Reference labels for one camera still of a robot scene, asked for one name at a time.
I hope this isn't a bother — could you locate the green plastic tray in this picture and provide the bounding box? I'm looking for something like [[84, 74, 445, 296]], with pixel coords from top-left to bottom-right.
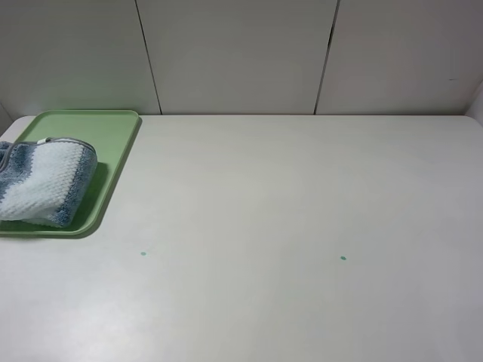
[[1, 110, 142, 238]]

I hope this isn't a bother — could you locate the blue white striped towel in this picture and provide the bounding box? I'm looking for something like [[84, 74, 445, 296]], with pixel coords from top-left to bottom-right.
[[1, 137, 97, 228]]

